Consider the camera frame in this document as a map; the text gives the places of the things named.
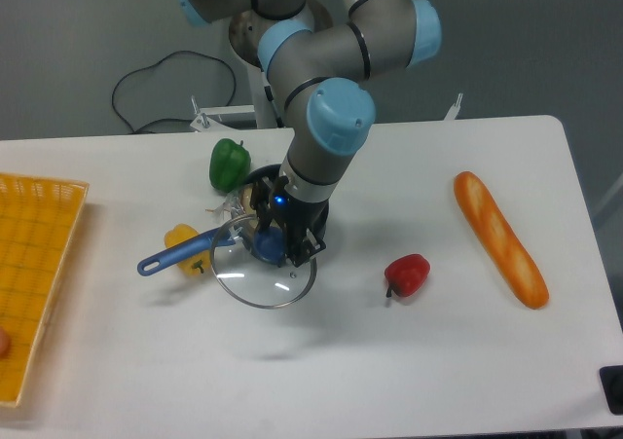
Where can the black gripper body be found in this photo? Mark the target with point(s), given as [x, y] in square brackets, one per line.
[303, 223]

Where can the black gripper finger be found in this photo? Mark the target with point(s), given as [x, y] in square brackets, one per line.
[269, 240]
[303, 247]

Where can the glass lid blue knob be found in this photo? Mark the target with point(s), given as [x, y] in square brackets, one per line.
[248, 279]

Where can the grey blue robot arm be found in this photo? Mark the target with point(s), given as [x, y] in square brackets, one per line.
[316, 81]

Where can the dark blue saucepan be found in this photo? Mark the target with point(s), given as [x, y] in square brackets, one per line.
[302, 188]

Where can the crumpled plastic wrap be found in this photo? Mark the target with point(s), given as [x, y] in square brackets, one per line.
[235, 204]

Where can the green bell pepper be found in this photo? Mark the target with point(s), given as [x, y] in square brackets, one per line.
[229, 165]

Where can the yellow bell pepper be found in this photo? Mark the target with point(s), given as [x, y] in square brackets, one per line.
[193, 259]

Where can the red bell pepper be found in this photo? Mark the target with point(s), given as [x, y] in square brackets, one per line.
[406, 275]

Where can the orange baguette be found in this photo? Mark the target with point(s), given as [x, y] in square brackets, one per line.
[510, 257]

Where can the yellow woven basket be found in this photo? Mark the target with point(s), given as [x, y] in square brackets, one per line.
[39, 216]

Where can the black device at edge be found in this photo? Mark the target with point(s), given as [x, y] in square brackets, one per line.
[612, 382]

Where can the white metal table bracket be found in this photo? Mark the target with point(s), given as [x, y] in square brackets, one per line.
[239, 117]

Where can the white clamp bracket right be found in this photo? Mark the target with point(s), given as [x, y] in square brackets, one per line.
[454, 109]

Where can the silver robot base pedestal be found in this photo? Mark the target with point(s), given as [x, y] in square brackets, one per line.
[245, 31]

